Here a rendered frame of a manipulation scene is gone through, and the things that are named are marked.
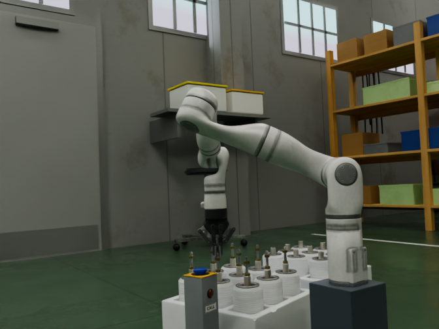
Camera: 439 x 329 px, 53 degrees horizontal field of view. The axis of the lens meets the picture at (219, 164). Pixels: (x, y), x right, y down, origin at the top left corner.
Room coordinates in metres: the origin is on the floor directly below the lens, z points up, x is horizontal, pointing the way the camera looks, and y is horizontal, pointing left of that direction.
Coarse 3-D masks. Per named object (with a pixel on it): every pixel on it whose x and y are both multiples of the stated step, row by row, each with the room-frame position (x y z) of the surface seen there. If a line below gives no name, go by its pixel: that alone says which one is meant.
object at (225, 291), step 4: (220, 284) 1.44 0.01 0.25; (224, 284) 1.44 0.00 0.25; (228, 284) 1.44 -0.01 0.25; (232, 284) 1.46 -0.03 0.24; (220, 288) 1.43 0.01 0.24; (224, 288) 1.43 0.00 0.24; (228, 288) 1.44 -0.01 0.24; (232, 288) 1.45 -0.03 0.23; (220, 292) 1.43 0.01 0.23; (224, 292) 1.43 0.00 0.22; (228, 292) 1.44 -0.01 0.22; (232, 292) 1.45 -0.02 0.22; (220, 296) 1.43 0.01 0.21; (224, 296) 1.43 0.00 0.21; (228, 296) 1.44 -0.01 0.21; (232, 296) 1.45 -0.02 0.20; (220, 300) 1.43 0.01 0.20; (224, 300) 1.43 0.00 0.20; (228, 300) 1.44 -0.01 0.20; (232, 300) 1.45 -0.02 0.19; (220, 304) 1.43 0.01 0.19; (224, 304) 1.43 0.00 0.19; (228, 304) 1.44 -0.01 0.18; (232, 304) 1.45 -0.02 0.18; (220, 308) 1.43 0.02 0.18
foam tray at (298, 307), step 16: (176, 304) 1.49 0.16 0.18; (288, 304) 1.44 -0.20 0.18; (304, 304) 1.53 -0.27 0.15; (176, 320) 1.49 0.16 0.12; (224, 320) 1.37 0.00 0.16; (240, 320) 1.33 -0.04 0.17; (256, 320) 1.30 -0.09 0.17; (272, 320) 1.37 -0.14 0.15; (288, 320) 1.44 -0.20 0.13; (304, 320) 1.52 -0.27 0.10
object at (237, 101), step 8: (232, 96) 4.30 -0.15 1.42; (240, 96) 4.36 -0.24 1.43; (248, 96) 4.41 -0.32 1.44; (256, 96) 4.47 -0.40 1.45; (232, 104) 4.30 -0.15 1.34; (240, 104) 4.35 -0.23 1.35; (248, 104) 4.41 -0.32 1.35; (256, 104) 4.47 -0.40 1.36; (232, 112) 4.31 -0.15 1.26; (240, 112) 4.36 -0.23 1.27; (248, 112) 4.41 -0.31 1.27; (256, 112) 4.47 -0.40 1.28
